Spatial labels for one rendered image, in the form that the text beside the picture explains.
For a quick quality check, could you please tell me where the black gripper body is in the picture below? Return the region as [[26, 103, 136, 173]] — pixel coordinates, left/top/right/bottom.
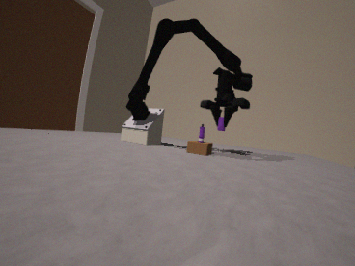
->
[[201, 84, 250, 110]]

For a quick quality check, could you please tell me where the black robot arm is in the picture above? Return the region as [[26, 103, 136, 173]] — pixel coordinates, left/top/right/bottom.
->
[[126, 18, 253, 120]]

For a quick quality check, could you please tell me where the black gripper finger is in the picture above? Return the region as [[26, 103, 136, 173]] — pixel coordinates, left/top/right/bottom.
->
[[224, 107, 238, 127], [208, 107, 223, 126]]

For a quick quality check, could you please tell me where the tan wooden block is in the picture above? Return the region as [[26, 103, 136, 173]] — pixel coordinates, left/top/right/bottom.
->
[[186, 141, 212, 156]]

